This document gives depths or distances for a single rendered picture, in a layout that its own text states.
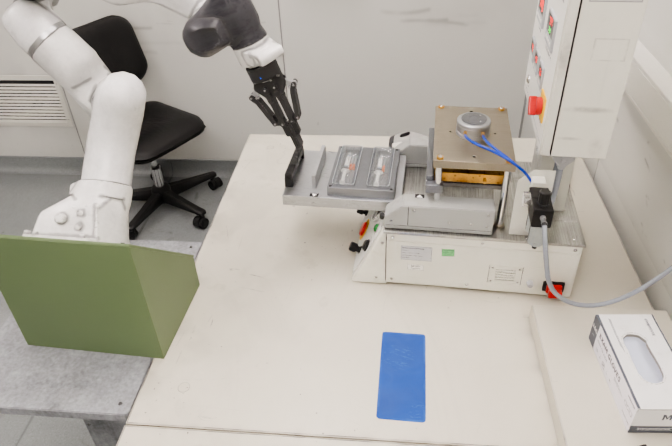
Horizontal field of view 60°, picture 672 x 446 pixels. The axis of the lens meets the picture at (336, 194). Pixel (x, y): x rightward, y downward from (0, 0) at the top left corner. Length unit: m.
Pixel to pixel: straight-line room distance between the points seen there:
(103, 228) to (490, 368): 0.89
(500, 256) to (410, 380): 0.36
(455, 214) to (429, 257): 0.14
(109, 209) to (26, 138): 2.41
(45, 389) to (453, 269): 0.96
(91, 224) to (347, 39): 1.83
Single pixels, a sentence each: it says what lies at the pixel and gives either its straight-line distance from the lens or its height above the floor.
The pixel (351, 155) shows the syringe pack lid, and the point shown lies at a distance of 1.54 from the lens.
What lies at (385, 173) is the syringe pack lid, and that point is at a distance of 1.46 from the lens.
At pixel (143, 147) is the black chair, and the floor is 0.49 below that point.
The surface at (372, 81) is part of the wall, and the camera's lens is 2.98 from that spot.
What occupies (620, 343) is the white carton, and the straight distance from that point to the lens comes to 1.34.
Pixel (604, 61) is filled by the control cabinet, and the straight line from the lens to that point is 1.22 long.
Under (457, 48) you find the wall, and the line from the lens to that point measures 2.92.
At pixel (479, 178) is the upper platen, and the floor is 1.05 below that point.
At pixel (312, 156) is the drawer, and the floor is 0.97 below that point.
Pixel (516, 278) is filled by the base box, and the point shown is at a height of 0.81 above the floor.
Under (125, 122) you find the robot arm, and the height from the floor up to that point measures 1.21.
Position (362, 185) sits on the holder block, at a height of 0.99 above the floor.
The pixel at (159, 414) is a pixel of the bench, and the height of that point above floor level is 0.75.
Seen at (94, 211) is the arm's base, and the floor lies 1.06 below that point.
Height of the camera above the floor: 1.81
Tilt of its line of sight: 35 degrees down
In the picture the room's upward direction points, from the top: 3 degrees counter-clockwise
